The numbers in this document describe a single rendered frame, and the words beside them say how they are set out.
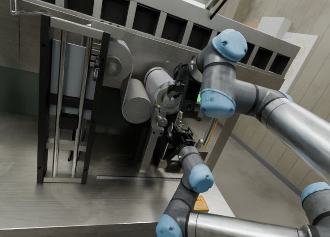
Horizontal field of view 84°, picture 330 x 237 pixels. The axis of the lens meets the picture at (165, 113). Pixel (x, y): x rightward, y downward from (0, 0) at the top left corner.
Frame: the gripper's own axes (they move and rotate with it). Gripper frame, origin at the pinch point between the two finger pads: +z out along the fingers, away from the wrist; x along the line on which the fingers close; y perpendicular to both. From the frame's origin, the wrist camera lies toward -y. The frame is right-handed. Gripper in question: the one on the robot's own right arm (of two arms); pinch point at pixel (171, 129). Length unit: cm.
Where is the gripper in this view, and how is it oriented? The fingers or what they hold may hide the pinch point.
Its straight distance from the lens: 87.0
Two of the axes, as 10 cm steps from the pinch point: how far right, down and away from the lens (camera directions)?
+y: 2.8, -8.8, -3.8
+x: -9.3, -1.5, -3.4
